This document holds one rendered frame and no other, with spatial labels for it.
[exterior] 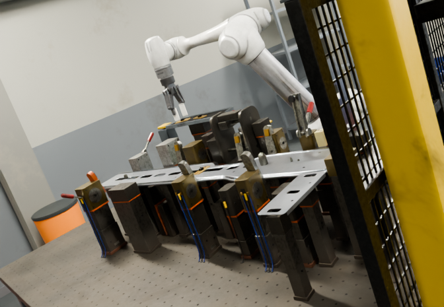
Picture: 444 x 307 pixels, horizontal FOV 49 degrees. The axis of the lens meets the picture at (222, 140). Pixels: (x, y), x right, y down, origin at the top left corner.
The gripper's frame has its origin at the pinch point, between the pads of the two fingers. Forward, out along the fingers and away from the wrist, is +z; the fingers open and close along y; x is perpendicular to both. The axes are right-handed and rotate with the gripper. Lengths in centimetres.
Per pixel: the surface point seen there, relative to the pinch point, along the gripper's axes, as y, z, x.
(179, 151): 23.2, 14.0, 6.5
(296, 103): 37, 3, 75
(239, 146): 32, 16, 43
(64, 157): -119, 30, -212
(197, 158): 26.2, 18.7, 16.6
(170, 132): -1.4, 8.7, -10.7
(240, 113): 31, 2, 47
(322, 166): 64, 20, 85
